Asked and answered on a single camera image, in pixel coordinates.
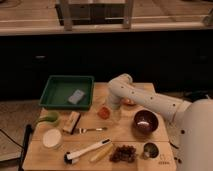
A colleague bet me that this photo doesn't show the pale translucent gripper finger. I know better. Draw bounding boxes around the pale translucent gripper finger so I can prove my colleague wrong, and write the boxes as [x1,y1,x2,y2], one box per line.
[111,109,121,123]

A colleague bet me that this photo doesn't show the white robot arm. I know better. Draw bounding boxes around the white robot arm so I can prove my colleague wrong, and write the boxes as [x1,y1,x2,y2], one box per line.
[106,74,213,171]

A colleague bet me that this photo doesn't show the metal measuring cup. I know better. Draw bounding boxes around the metal measuring cup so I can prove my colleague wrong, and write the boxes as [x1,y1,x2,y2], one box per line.
[139,142,159,160]

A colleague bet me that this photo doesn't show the white paper cup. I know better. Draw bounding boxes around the white paper cup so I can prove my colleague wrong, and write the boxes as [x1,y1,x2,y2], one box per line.
[42,129,62,149]

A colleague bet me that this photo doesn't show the orange plate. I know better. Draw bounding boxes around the orange plate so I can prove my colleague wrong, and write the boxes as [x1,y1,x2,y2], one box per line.
[122,98,136,106]

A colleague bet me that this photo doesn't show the dark brown bowl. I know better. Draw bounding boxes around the dark brown bowl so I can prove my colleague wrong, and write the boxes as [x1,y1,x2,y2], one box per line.
[134,110,159,134]

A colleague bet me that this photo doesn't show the grey sponge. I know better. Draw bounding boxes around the grey sponge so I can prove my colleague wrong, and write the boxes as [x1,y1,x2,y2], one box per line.
[68,89,85,104]

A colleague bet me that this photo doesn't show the yellow banana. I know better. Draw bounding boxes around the yellow banana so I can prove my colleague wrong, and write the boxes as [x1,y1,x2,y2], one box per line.
[90,144,114,163]

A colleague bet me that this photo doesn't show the bunch of dark grapes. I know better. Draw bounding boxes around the bunch of dark grapes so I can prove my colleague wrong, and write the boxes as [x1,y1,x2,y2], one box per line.
[109,145,136,163]

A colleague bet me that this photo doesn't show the wooden block with black edge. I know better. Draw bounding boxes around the wooden block with black edge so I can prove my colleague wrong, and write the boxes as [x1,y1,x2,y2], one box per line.
[63,111,81,134]

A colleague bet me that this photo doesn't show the green plastic tray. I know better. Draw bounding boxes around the green plastic tray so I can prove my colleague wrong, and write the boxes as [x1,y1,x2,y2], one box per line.
[39,75,94,110]

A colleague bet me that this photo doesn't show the green ladle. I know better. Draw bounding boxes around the green ladle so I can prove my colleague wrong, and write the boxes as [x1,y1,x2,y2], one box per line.
[35,111,59,126]

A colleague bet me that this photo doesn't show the black clamp bar left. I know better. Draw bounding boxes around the black clamp bar left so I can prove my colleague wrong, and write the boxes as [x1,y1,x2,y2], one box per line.
[18,124,33,171]

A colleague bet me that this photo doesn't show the wooden frame posts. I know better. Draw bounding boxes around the wooden frame posts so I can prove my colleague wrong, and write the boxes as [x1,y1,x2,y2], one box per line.
[55,0,134,31]

